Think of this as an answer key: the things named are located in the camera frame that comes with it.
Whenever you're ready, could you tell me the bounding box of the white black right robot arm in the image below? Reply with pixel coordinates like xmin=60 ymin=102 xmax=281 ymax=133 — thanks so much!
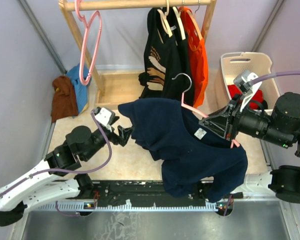
xmin=199 ymin=92 xmax=300 ymax=204

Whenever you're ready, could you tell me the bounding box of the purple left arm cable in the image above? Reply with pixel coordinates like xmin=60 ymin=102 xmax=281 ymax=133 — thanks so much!
xmin=0 ymin=111 xmax=113 ymax=204

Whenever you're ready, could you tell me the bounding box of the red t shirt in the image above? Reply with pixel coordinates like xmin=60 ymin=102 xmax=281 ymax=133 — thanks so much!
xmin=227 ymin=84 xmax=265 ymax=110

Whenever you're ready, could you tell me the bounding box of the orange t shirt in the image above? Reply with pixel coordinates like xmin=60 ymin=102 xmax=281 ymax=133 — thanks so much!
xmin=178 ymin=7 xmax=209 ymax=108

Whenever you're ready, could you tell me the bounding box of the wooden clothes rack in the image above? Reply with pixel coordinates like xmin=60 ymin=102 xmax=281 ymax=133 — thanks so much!
xmin=58 ymin=0 xmax=217 ymax=110

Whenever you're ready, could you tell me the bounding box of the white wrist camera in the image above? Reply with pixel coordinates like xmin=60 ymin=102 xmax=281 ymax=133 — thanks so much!
xmin=92 ymin=107 xmax=115 ymax=131
xmin=233 ymin=69 xmax=263 ymax=112

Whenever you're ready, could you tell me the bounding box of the white laundry basket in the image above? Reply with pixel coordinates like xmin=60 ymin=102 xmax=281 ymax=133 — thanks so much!
xmin=214 ymin=52 xmax=280 ymax=115

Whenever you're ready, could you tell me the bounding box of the brown t shirt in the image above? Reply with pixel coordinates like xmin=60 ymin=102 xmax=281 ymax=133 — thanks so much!
xmin=51 ymin=75 xmax=79 ymax=123

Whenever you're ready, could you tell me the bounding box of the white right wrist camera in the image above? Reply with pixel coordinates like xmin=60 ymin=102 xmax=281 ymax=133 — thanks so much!
xmin=233 ymin=69 xmax=263 ymax=112

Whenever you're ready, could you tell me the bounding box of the light blue t shirt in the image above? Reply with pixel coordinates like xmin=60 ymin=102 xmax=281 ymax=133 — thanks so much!
xmin=66 ymin=63 xmax=89 ymax=115

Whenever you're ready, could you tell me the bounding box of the wooden hanger under orange shirt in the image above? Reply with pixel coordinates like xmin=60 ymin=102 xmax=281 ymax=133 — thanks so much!
xmin=181 ymin=5 xmax=203 ymax=41

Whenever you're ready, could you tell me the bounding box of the navy blue t shirt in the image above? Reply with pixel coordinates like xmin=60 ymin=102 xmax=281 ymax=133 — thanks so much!
xmin=118 ymin=98 xmax=248 ymax=203

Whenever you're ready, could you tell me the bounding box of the pink hanger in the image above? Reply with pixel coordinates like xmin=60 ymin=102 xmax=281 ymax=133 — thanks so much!
xmin=74 ymin=0 xmax=103 ymax=86
xmin=171 ymin=73 xmax=241 ymax=149

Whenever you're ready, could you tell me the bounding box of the black printed t shirt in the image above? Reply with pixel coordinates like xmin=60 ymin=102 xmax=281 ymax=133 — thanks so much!
xmin=138 ymin=7 xmax=173 ymax=99

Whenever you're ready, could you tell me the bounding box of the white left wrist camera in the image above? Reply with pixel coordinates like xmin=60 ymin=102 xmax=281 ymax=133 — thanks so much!
xmin=92 ymin=107 xmax=115 ymax=131

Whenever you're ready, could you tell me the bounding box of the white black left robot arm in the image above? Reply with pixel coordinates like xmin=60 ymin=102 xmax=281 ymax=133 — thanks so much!
xmin=0 ymin=117 xmax=133 ymax=227

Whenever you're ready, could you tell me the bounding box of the cream hanger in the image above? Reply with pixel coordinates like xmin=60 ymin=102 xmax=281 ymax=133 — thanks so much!
xmin=172 ymin=6 xmax=186 ymax=41
xmin=157 ymin=0 xmax=173 ymax=38

